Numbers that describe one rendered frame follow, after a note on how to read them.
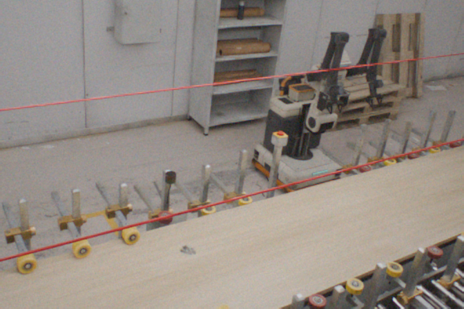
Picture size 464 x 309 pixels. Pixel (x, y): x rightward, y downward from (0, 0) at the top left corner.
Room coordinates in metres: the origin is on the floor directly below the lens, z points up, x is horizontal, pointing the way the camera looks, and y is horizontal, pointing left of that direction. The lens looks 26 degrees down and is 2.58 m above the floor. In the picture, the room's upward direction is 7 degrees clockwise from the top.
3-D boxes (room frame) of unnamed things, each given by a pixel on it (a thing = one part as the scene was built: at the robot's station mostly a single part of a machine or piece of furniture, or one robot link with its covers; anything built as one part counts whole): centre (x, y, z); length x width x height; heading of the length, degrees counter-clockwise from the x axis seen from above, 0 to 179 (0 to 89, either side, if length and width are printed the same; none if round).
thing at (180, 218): (2.42, 0.30, 0.75); 0.26 x 0.01 x 0.10; 125
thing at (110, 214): (2.23, 0.54, 0.95); 0.14 x 0.06 x 0.05; 125
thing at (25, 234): (1.94, 0.95, 0.95); 0.14 x 0.06 x 0.05; 125
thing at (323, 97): (4.14, -0.86, 0.99); 0.28 x 0.16 x 0.22; 124
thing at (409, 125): (3.51, -1.34, 0.87); 0.04 x 0.04 x 0.48; 35
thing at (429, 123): (3.66, -1.54, 0.93); 0.04 x 0.04 x 0.48; 35
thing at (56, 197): (2.10, 0.77, 0.95); 0.50 x 0.04 x 0.04; 35
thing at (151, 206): (2.45, 0.41, 0.84); 0.43 x 0.03 x 0.04; 35
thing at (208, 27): (5.50, 0.02, 0.78); 0.90 x 0.45 x 1.55; 125
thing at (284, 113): (4.46, -0.64, 0.59); 0.55 x 0.34 x 0.83; 124
